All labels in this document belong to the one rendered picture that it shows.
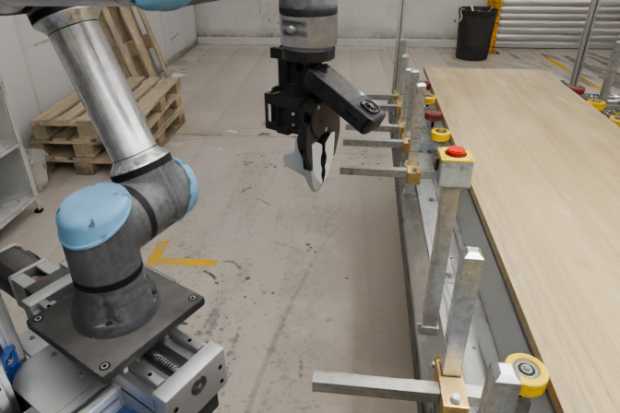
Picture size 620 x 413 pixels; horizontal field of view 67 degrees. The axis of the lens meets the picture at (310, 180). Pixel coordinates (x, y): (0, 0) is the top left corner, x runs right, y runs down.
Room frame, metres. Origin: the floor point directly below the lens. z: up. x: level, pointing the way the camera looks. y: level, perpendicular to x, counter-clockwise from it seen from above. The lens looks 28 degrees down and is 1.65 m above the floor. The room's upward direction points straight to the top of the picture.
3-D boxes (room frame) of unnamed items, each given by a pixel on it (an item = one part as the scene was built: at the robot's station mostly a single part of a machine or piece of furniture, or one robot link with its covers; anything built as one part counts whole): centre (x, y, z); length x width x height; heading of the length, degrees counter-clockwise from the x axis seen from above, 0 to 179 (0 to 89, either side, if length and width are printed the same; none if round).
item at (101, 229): (0.67, 0.35, 1.21); 0.13 x 0.12 x 0.14; 154
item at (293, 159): (0.63, 0.01, 1.35); 0.06 x 0.03 x 0.09; 57
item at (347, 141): (1.90, -0.36, 0.84); 0.43 x 0.03 x 0.04; 84
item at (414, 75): (1.94, -0.43, 0.92); 0.03 x 0.03 x 0.48; 84
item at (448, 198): (0.96, -0.32, 0.93); 0.05 x 0.04 x 0.45; 174
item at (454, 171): (0.95, -0.32, 1.18); 0.07 x 0.07 x 0.08; 84
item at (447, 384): (0.67, -0.29, 0.82); 0.13 x 0.06 x 0.05; 174
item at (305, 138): (0.61, 0.00, 1.40); 0.05 x 0.02 x 0.09; 147
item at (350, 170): (1.66, -0.33, 0.82); 0.43 x 0.03 x 0.04; 84
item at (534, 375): (0.64, -0.42, 0.85); 0.08 x 0.08 x 0.11
